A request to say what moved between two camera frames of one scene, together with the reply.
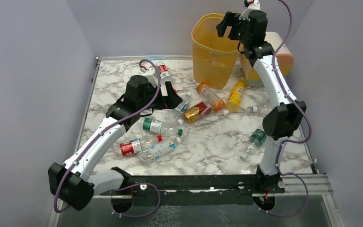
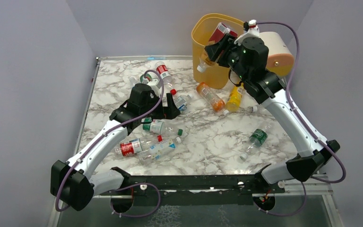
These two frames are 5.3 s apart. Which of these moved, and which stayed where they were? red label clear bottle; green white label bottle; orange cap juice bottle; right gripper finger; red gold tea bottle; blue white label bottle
Moved: right gripper finger; red gold tea bottle
Stayed: red label clear bottle; orange cap juice bottle; blue white label bottle; green white label bottle
